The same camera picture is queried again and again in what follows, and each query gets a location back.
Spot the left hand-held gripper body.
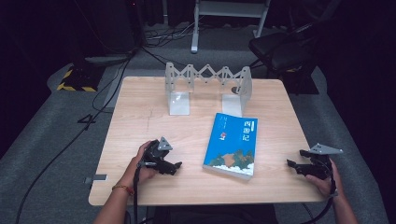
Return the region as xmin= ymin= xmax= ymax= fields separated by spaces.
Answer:
xmin=142 ymin=136 xmax=173 ymax=171

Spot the hand-held gripper cable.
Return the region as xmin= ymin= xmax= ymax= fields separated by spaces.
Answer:
xmin=133 ymin=161 xmax=144 ymax=224
xmin=307 ymin=158 xmax=340 ymax=224

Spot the white metal stand frame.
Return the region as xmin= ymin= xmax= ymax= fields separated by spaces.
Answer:
xmin=191 ymin=0 xmax=272 ymax=54

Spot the person's right hand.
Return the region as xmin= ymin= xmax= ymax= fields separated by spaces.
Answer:
xmin=304 ymin=158 xmax=344 ymax=199

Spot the right hand-held gripper cable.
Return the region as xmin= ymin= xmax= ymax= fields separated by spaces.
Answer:
xmin=307 ymin=158 xmax=340 ymax=224

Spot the person's dark clothing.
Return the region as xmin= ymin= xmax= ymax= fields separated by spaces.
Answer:
xmin=146 ymin=203 xmax=278 ymax=224

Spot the bundle of floor cables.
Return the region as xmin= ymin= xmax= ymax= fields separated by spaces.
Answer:
xmin=143 ymin=21 xmax=200 ymax=49

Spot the black equipment cabinet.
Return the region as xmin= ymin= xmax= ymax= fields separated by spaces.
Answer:
xmin=74 ymin=0 xmax=148 ymax=60

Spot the person's left hand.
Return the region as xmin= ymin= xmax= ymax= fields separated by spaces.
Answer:
xmin=120 ymin=140 xmax=158 ymax=189

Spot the white expandable metal book rack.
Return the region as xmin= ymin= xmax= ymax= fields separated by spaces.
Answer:
xmin=164 ymin=62 xmax=254 ymax=119

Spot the black box with striped base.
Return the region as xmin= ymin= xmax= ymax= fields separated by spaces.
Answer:
xmin=56 ymin=60 xmax=106 ymax=92

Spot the blue book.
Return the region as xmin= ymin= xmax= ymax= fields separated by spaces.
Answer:
xmin=203 ymin=112 xmax=259 ymax=181

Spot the looped black floor cable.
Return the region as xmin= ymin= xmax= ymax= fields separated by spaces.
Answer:
xmin=92 ymin=59 xmax=127 ymax=115

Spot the black chair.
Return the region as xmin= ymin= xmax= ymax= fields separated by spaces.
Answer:
xmin=247 ymin=21 xmax=325 ymax=94

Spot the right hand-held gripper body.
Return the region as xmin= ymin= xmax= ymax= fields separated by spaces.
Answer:
xmin=306 ymin=143 xmax=344 ymax=181

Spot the left hand-held gripper cable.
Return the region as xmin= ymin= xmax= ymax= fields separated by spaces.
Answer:
xmin=133 ymin=161 xmax=144 ymax=224

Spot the long black floor cable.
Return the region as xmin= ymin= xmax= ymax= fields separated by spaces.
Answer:
xmin=14 ymin=57 xmax=134 ymax=224

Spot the red and gold bracelet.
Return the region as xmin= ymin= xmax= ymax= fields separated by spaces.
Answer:
xmin=111 ymin=184 xmax=134 ymax=196

